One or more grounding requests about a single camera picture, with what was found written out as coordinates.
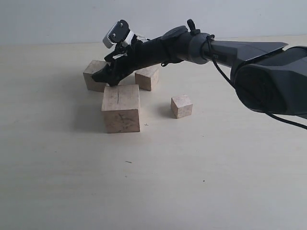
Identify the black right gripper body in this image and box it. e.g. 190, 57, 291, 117
109, 40, 154, 86

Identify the second largest wooden cube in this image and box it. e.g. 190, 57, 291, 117
83, 60, 108, 92

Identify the third largest wooden cube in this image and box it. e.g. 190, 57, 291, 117
135, 66, 159, 91

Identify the smallest wooden cube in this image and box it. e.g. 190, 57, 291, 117
171, 94, 193, 119

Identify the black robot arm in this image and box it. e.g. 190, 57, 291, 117
92, 20, 307, 116

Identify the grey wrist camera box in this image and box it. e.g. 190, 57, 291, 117
102, 19, 135, 49

